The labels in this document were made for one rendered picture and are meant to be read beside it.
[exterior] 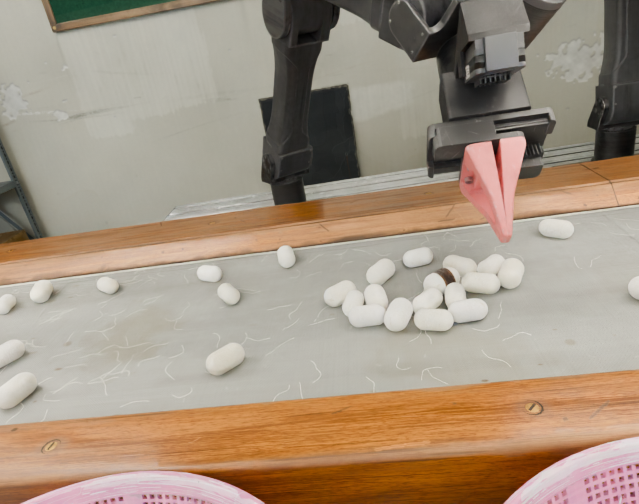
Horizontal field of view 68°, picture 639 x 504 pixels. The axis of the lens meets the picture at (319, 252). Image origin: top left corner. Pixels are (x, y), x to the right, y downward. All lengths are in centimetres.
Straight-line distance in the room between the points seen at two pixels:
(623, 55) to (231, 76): 188
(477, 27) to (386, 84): 210
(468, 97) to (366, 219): 23
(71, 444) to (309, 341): 19
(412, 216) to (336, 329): 23
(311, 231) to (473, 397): 35
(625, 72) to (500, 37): 59
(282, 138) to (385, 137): 173
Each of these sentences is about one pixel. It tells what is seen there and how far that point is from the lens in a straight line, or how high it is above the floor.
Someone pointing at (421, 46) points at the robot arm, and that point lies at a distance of 50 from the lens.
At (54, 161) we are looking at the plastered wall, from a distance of 292.
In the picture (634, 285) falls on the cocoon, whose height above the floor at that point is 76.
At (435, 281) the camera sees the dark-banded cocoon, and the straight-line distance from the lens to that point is 45.
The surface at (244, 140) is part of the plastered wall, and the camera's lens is 255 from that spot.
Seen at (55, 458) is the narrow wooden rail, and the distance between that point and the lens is 37.
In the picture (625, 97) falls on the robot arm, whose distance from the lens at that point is 96.
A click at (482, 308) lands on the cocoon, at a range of 42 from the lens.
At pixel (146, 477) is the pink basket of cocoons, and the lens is 31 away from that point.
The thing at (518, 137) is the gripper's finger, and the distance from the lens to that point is 42.
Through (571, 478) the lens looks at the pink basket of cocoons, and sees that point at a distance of 28.
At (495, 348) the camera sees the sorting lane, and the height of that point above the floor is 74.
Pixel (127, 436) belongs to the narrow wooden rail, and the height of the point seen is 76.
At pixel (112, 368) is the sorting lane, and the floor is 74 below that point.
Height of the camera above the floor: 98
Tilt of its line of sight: 24 degrees down
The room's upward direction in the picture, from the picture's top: 10 degrees counter-clockwise
